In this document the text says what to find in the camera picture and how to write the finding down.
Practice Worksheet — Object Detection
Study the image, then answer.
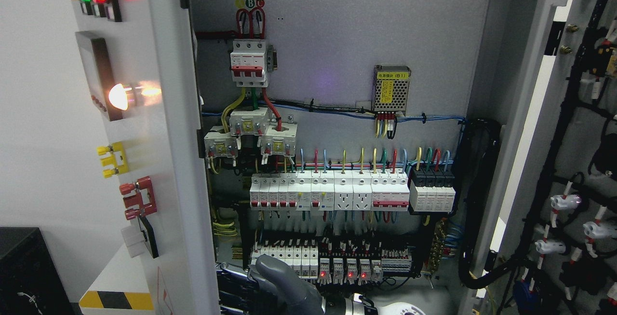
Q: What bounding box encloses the white socket breaker row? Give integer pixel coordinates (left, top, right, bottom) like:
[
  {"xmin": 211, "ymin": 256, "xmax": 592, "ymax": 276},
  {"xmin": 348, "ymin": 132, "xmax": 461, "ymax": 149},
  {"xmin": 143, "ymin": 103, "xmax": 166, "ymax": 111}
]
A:
[{"xmin": 249, "ymin": 169, "xmax": 410, "ymax": 212}]

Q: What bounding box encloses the white glowing indicator light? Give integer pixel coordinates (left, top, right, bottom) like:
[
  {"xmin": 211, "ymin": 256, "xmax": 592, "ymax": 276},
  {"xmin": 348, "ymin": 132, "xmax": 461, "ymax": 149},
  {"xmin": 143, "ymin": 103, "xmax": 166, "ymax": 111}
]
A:
[{"xmin": 108, "ymin": 82, "xmax": 145, "ymax": 111}]

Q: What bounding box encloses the black surge protector block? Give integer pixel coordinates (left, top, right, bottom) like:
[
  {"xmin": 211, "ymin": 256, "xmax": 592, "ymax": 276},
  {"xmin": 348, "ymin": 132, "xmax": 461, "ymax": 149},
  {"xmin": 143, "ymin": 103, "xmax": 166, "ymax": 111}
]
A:
[{"xmin": 409, "ymin": 167, "xmax": 456, "ymax": 214}]

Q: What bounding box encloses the grey black robot hand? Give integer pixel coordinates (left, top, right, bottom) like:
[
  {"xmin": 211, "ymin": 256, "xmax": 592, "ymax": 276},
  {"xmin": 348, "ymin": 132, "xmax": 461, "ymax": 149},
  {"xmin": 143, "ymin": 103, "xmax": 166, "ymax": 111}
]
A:
[{"xmin": 216, "ymin": 254, "xmax": 325, "ymax": 315}]

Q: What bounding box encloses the red terminal connector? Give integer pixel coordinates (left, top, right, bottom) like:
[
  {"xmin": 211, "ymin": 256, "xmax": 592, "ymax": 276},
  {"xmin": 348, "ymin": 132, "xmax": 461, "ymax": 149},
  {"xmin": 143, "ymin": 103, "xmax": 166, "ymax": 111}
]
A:
[{"xmin": 119, "ymin": 176, "xmax": 157, "ymax": 220}]

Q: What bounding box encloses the white current transformer cluster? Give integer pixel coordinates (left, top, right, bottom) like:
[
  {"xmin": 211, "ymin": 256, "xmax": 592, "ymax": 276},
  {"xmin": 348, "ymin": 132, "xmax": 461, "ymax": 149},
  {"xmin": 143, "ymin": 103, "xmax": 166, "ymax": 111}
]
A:
[{"xmin": 203, "ymin": 108, "xmax": 297, "ymax": 164}]

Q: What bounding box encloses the grey cabinet door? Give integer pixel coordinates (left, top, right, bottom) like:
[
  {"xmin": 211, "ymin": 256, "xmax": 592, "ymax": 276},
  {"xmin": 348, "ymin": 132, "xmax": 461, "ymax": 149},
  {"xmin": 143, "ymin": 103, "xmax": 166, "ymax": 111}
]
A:
[
  {"xmin": 448, "ymin": 0, "xmax": 616, "ymax": 315},
  {"xmin": 72, "ymin": 0, "xmax": 220, "ymax": 315}
]

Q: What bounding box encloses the black box at left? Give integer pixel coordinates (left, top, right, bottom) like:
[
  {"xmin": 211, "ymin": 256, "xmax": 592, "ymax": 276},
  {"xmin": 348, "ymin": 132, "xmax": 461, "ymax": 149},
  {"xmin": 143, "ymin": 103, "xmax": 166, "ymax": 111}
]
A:
[{"xmin": 0, "ymin": 227, "xmax": 74, "ymax": 315}]

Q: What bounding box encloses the perforated metal power supply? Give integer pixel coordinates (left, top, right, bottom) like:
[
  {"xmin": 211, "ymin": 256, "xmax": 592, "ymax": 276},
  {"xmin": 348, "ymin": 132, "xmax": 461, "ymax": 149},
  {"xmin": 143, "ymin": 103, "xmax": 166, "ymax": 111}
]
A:
[{"xmin": 372, "ymin": 65, "xmax": 411, "ymax": 114}]

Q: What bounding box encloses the white red main breaker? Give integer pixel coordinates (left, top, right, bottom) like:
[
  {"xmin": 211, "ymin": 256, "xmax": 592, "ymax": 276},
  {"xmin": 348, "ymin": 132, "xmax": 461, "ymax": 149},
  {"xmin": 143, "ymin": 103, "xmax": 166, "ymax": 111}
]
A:
[{"xmin": 230, "ymin": 40, "xmax": 276, "ymax": 88}]

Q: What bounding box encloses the white rotary selector switch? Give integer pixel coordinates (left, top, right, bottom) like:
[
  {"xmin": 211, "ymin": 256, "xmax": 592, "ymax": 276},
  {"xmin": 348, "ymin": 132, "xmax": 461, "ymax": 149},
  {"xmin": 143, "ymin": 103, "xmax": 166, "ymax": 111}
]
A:
[{"xmin": 121, "ymin": 216, "xmax": 159, "ymax": 259}]

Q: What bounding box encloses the brass ground bus bar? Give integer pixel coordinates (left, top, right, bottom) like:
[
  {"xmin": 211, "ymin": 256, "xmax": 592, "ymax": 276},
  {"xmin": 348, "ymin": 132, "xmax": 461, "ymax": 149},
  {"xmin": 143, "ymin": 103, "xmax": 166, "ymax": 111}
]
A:
[{"xmin": 428, "ymin": 219, "xmax": 447, "ymax": 275}]

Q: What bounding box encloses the yellow terminal connector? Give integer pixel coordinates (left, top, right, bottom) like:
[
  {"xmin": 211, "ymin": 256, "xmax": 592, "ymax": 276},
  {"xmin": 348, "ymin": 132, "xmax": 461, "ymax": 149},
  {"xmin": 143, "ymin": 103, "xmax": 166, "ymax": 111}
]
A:
[{"xmin": 96, "ymin": 142, "xmax": 130, "ymax": 178}]

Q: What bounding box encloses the black right cable loom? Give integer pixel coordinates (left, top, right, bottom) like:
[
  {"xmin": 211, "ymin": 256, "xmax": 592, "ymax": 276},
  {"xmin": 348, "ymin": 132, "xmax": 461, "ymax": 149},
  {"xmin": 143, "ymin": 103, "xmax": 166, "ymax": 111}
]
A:
[{"xmin": 453, "ymin": 118, "xmax": 502, "ymax": 290}]

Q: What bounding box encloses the red electric warning sticker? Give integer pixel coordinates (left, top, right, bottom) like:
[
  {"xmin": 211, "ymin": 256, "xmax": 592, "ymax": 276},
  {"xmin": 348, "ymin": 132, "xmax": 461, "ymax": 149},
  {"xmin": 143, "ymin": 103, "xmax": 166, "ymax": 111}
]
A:
[{"xmin": 156, "ymin": 267, "xmax": 174, "ymax": 315}]

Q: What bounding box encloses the relay terminal block row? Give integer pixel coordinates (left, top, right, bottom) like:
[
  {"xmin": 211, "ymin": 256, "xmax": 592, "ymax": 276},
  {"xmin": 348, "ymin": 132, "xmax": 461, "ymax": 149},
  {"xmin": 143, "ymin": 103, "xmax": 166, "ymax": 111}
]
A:
[{"xmin": 251, "ymin": 236, "xmax": 413, "ymax": 286}]

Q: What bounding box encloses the black digital power meter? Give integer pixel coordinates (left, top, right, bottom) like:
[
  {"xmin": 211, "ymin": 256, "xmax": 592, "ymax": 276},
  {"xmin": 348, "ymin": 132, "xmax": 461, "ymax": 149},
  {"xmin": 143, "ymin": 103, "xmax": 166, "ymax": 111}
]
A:
[{"xmin": 75, "ymin": 31, "xmax": 123, "ymax": 121}]

